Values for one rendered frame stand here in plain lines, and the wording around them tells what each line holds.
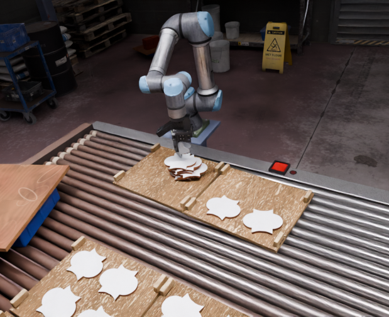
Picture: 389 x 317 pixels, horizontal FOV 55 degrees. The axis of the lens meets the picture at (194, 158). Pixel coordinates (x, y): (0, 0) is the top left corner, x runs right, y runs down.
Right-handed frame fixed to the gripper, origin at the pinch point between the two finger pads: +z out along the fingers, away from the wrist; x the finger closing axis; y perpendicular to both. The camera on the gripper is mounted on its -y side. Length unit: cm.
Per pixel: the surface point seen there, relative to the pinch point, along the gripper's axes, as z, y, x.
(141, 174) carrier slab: 10.5, -19.6, -1.0
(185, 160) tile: 3.3, 2.5, 0.6
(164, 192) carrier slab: 10.6, -5.2, -14.1
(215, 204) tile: 9.4, 18.3, -22.1
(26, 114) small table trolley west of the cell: 88, -239, 216
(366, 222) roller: 12, 75, -27
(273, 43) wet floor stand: 65, 47, 351
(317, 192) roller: 12, 59, -10
